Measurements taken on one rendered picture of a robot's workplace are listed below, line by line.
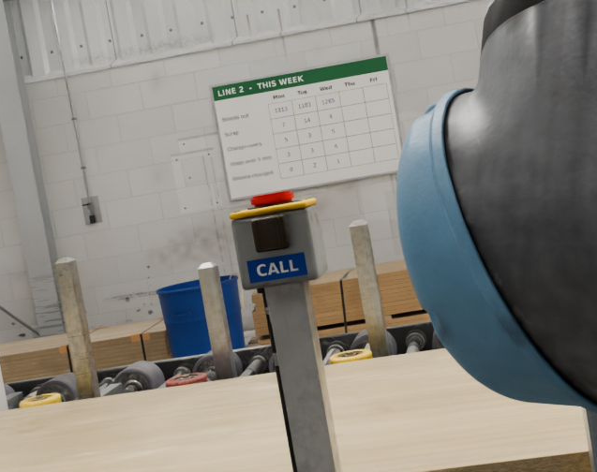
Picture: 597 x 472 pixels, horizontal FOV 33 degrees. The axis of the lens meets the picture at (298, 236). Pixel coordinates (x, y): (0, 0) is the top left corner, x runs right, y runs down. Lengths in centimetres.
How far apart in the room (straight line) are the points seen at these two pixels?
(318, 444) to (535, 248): 64
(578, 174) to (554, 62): 4
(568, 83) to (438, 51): 777
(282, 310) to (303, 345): 4
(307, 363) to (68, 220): 754
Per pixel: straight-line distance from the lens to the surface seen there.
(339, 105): 802
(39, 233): 828
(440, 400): 145
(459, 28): 812
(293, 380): 92
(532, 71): 32
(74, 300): 214
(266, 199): 90
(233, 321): 651
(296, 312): 90
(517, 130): 32
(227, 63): 815
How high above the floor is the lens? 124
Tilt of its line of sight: 3 degrees down
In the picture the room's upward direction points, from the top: 10 degrees counter-clockwise
